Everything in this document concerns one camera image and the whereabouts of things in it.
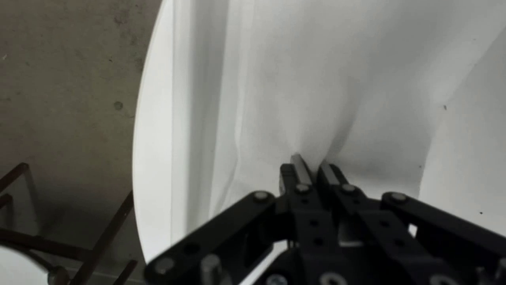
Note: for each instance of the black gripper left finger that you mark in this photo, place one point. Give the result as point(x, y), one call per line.
point(229, 246)

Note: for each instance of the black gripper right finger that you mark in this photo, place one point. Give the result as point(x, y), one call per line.
point(414, 243)

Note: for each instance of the white red-striped tissue cloth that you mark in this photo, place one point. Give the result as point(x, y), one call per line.
point(358, 83)

